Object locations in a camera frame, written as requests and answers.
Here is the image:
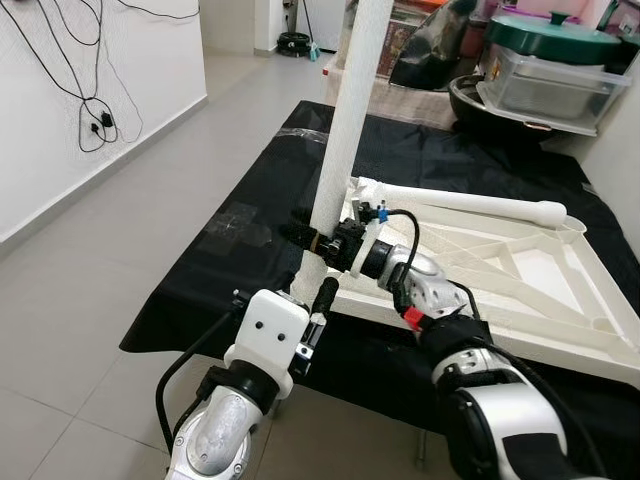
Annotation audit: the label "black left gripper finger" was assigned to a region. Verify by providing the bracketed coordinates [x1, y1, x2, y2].
[309, 276, 342, 332]

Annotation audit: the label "white plastic children table top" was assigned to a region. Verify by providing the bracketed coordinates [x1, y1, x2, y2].
[300, 175, 640, 389]

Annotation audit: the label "crossed clear tape patch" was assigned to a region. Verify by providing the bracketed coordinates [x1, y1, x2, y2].
[203, 203, 273, 249]

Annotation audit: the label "clear tape strip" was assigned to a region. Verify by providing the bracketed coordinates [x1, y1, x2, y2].
[278, 125, 331, 149]

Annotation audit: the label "black tablecloth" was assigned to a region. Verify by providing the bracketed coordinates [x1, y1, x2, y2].
[118, 100, 640, 480]

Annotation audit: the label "patterned bench cloth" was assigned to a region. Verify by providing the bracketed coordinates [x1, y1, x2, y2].
[322, 52, 471, 133]

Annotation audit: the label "black round floor object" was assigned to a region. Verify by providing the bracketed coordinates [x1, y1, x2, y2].
[277, 30, 314, 57]

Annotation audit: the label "black wok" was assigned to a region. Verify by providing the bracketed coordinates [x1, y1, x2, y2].
[447, 75, 601, 143]

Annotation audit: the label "red printed box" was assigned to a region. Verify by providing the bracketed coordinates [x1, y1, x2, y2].
[375, 8, 421, 79]

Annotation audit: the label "black bag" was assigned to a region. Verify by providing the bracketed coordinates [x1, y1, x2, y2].
[388, 0, 479, 91]

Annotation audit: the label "clear plastic storage container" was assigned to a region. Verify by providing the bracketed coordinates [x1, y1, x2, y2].
[476, 45, 634, 138]

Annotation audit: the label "green round lid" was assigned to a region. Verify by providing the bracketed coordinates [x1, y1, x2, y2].
[485, 12, 624, 67]

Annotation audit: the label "pink box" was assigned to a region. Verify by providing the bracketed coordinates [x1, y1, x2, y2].
[598, 0, 640, 43]

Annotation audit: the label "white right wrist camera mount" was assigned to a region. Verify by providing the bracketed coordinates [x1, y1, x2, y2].
[345, 200, 391, 279]

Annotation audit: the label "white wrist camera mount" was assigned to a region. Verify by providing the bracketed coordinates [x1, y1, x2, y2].
[345, 200, 391, 279]
[225, 290, 311, 399]

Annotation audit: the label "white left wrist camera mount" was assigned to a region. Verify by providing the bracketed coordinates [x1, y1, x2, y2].
[225, 290, 311, 399]

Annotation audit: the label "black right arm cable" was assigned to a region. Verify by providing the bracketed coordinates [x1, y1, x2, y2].
[385, 210, 421, 301]

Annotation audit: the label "black wall cables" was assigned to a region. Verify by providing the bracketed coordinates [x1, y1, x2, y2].
[0, 0, 201, 156]

